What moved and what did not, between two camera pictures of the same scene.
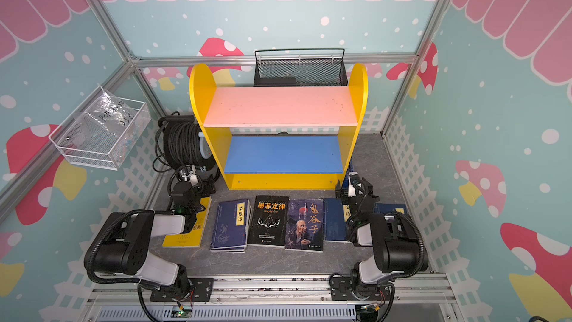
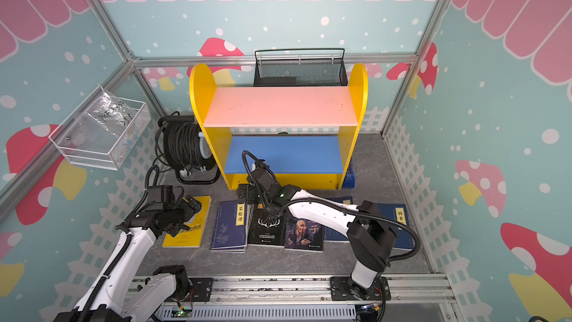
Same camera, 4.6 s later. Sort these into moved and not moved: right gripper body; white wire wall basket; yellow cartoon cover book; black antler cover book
Moved: right gripper body
Not moved: white wire wall basket; yellow cartoon cover book; black antler cover book
